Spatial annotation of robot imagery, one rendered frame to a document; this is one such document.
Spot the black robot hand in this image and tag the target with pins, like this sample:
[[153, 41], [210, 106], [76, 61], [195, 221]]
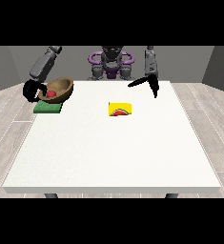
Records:
[[151, 81], [30, 90]]

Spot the brown wooden bowl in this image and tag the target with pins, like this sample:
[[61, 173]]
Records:
[[61, 89]]

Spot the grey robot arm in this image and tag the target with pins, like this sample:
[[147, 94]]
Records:
[[150, 63], [44, 64]]

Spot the small red ball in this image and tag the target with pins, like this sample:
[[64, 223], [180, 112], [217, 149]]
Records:
[[50, 93]]

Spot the green square pad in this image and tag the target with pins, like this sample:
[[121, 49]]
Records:
[[47, 108]]

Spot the yellow cup with melon print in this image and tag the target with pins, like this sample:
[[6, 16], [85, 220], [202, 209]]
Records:
[[119, 109]]

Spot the grey robot trunk purple rings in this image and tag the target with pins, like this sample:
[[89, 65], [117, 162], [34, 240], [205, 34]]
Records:
[[110, 65]]

